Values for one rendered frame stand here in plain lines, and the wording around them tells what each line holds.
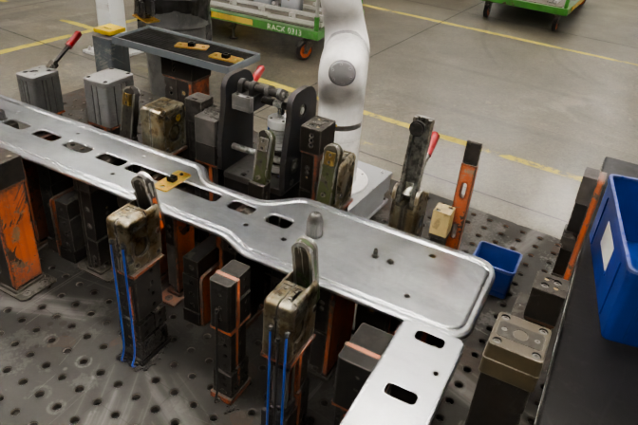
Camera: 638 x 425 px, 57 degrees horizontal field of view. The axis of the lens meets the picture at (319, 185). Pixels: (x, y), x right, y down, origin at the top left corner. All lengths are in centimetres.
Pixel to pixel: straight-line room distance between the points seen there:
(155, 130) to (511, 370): 93
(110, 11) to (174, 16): 119
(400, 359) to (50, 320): 82
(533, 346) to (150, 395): 72
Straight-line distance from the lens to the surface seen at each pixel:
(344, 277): 103
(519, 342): 90
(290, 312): 89
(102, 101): 153
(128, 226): 108
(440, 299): 102
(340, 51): 144
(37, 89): 173
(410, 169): 114
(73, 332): 140
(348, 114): 154
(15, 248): 147
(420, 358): 91
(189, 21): 403
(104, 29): 174
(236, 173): 138
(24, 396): 131
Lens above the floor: 164
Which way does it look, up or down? 30 degrees down
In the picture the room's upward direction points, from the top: 5 degrees clockwise
